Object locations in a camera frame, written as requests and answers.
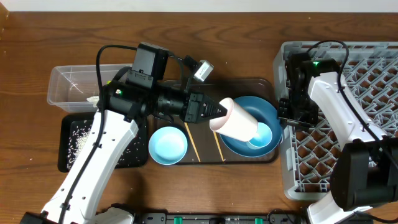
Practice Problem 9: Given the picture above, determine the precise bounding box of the pink cup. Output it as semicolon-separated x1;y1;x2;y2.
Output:
210;98;258;142

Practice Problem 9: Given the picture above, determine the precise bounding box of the light blue cup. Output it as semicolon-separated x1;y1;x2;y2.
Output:
246;122;272;149

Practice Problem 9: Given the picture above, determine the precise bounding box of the light blue bowl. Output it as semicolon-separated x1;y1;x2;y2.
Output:
148;126;188;166

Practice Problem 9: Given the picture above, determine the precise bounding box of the grey dishwasher rack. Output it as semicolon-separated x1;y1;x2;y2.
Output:
273;41;397;200

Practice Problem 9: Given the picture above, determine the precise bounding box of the white napkin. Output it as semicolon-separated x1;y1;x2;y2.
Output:
86;96;100;104

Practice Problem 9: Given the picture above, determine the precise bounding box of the pile of white rice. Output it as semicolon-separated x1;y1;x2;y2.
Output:
67;120;93;169

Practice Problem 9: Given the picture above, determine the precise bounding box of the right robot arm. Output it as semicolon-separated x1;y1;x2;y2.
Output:
274;52;397;223

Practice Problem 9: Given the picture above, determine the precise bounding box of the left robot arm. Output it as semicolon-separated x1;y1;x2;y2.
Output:
21;80;227;223

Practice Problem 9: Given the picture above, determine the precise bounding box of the right wooden chopstick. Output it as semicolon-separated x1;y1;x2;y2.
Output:
213;131;224;162

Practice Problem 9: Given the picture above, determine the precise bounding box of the wooden chopstick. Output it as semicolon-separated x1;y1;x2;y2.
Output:
213;131;224;162
184;122;201;162

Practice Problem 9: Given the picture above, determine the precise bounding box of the left wooden chopstick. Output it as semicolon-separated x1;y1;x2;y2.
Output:
184;122;201;162

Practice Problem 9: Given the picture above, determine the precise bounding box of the dark brown serving tray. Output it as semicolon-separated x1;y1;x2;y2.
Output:
152;78;280;165

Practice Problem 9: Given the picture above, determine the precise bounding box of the dark blue plate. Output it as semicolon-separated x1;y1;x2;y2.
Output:
221;96;282;157

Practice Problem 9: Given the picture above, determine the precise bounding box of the black plastic tray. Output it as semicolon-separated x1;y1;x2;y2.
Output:
58;113;149;172

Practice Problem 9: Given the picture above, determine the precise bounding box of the clear plastic bin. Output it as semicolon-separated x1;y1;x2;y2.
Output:
47;63;133;113

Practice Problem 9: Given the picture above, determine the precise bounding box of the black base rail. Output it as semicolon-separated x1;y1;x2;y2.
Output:
134;211;307;224

